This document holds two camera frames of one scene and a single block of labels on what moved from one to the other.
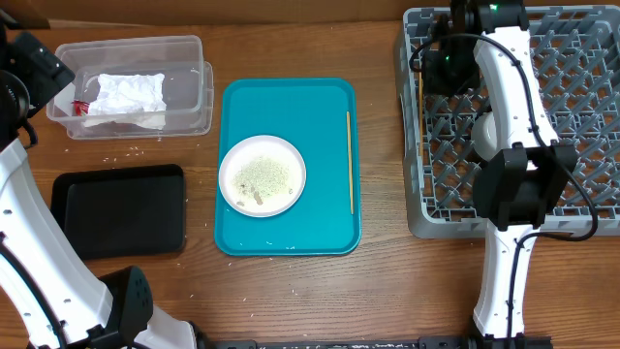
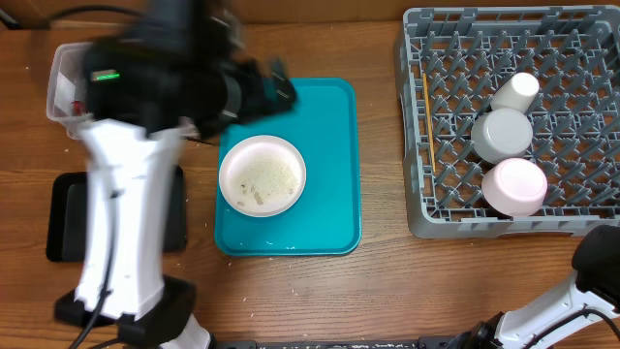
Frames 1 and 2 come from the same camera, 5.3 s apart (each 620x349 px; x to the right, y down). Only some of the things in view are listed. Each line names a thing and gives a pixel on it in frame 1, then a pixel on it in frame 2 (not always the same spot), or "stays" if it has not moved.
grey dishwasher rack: x=573 y=52 stays
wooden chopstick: x=420 y=114 → x=429 y=123
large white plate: x=262 y=175 stays
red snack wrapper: x=79 y=108 stays
